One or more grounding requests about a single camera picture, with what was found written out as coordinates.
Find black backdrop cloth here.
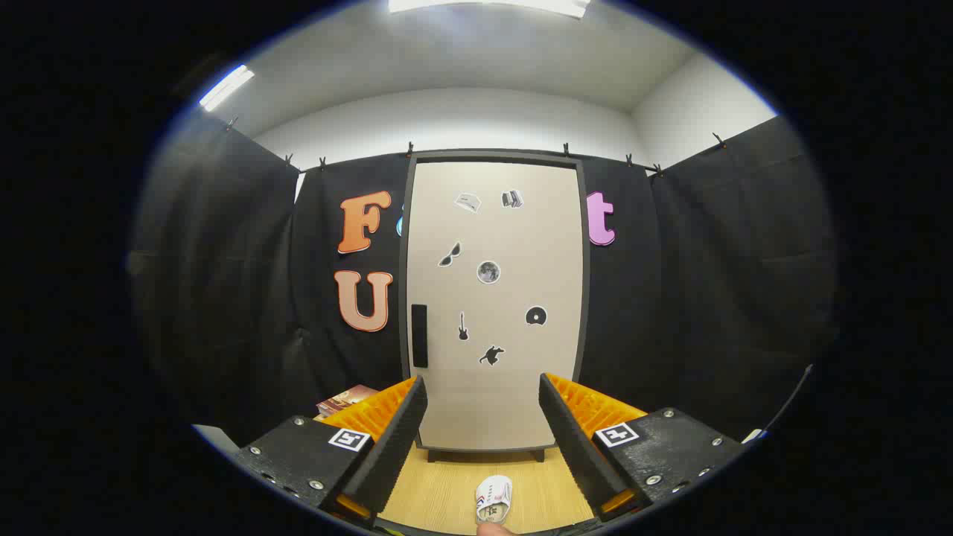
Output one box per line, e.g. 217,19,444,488
127,112,838,447

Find white canvas shoe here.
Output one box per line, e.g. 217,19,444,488
475,475,514,524

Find beige shoe cabinet door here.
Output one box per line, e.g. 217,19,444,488
406,160,583,451

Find row of black cloth clips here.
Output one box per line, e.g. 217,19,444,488
226,115,727,176

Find grey shoe cabinet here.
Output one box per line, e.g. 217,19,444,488
398,149,593,462

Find ceiling light panel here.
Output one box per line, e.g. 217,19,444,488
199,65,255,112
389,0,590,19

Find brown cover book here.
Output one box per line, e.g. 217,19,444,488
315,385,379,419

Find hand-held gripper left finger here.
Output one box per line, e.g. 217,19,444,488
237,374,429,526

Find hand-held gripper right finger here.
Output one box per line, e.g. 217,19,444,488
538,372,745,522

